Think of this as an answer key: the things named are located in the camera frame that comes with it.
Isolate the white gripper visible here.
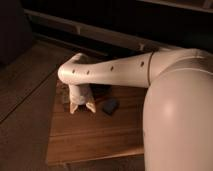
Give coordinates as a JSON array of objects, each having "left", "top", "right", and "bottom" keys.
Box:
[{"left": 69, "top": 84, "right": 96, "bottom": 114}]

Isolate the dark blue eraser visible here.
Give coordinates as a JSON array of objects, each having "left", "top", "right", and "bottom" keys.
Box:
[{"left": 102, "top": 99, "right": 119, "bottom": 115}]

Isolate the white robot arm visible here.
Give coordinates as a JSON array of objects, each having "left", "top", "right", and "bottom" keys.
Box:
[{"left": 58, "top": 49, "right": 213, "bottom": 171}]

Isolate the dark cabinet at left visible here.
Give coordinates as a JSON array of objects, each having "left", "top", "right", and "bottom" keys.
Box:
[{"left": 0, "top": 0, "right": 34, "bottom": 65}]

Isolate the white metal rail frame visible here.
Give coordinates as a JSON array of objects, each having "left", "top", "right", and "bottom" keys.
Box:
[{"left": 23, "top": 8, "right": 213, "bottom": 58}]

